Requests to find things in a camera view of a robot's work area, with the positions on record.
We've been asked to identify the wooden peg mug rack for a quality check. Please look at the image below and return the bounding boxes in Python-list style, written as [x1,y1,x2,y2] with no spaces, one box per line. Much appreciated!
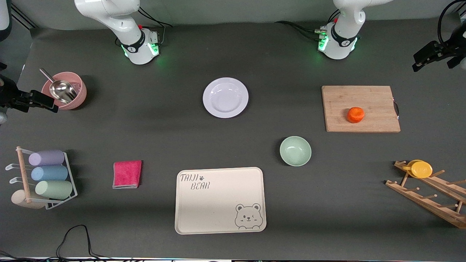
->
[385,160,466,230]

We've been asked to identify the pink bowl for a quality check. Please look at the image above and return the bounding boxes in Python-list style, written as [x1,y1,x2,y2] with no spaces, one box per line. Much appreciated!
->
[41,71,87,110]

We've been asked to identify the white wire cup rack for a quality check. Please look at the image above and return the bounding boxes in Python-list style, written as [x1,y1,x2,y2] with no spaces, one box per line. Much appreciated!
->
[5,146,78,210]

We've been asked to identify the wooden cutting board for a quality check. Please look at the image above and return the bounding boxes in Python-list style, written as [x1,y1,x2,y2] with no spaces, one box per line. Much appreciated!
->
[321,86,401,133]

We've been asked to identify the green cup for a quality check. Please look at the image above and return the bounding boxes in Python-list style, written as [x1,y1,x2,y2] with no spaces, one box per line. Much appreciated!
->
[35,180,74,200]

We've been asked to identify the white round plate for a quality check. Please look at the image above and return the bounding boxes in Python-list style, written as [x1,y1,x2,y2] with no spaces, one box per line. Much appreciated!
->
[203,77,249,119]

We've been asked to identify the purple cup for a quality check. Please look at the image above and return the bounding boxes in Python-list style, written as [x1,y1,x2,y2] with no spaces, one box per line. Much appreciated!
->
[28,150,65,167]

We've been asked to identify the black arm base cables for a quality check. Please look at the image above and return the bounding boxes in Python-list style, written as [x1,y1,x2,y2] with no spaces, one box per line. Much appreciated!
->
[275,9,341,42]
[138,5,174,46]

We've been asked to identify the yellow cup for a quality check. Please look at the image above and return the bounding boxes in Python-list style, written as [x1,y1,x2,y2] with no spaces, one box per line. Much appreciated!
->
[402,159,433,179]

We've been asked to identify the cream bear print tray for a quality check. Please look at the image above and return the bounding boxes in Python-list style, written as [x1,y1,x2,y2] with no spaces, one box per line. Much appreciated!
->
[175,167,267,235]

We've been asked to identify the blue cup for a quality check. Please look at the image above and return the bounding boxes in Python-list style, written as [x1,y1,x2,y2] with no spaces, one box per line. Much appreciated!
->
[31,165,69,182]

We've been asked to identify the pink folded cloth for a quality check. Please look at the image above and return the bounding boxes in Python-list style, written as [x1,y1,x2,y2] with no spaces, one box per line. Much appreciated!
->
[112,160,143,189]

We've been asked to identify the beige cup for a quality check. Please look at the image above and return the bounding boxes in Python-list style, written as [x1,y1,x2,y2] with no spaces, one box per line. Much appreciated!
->
[11,190,46,210]

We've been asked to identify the metal scoop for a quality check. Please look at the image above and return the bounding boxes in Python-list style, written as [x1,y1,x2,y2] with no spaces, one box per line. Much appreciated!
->
[39,68,78,104]

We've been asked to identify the orange fruit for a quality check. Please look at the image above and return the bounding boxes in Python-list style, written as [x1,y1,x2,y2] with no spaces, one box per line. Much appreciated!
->
[347,107,365,124]

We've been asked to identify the black floor cable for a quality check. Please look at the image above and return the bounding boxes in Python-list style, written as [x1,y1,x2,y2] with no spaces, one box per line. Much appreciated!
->
[0,225,146,262]

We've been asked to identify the pale green bowl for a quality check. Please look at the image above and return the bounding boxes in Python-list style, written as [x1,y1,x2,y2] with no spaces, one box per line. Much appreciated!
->
[280,136,312,167]

